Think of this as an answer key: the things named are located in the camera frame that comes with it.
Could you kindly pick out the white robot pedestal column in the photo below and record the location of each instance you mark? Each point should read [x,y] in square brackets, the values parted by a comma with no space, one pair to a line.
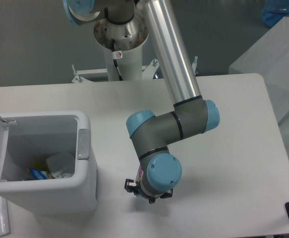
[122,47]

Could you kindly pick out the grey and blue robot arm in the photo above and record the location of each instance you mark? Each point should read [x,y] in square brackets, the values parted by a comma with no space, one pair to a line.
[188,115]

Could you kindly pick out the clear plastic wrapper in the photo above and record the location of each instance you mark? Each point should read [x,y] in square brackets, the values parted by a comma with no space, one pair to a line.
[61,165]

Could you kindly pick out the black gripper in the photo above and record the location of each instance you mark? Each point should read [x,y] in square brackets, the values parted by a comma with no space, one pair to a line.
[146,191]

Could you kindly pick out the blue plastic bag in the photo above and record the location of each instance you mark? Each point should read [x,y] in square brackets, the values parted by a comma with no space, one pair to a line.
[273,11]

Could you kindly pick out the white trash can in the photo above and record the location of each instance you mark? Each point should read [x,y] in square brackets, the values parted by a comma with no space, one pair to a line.
[33,137]

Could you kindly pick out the blue yellow snack wrapper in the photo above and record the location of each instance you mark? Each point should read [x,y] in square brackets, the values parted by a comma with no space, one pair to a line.
[39,171]

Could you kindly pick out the white metal base bracket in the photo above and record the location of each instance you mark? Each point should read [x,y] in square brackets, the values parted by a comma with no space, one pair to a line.
[89,74]

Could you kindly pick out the clear plastic water bottle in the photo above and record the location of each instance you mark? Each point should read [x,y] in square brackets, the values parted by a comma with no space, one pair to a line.
[138,192]

